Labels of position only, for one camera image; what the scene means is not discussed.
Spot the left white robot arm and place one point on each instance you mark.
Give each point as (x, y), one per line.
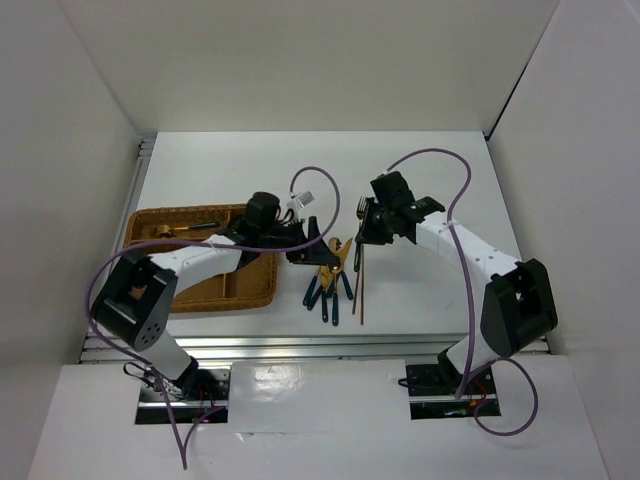
(136, 300)

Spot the aluminium table rail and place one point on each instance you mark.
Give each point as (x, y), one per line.
(298, 348)

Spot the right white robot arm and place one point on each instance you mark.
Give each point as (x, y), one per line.
(511, 300)

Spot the copper chopstick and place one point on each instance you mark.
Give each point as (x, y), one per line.
(362, 286)
(358, 285)

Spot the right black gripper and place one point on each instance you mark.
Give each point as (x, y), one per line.
(366, 234)

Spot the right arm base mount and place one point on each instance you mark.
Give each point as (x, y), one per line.
(431, 390)

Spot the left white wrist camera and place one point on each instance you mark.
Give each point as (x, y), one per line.
(300, 201)

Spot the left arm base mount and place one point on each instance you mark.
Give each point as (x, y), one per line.
(207, 400)

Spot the wicker cutlery tray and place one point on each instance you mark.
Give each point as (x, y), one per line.
(252, 286)

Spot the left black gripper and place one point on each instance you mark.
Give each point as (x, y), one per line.
(318, 254)

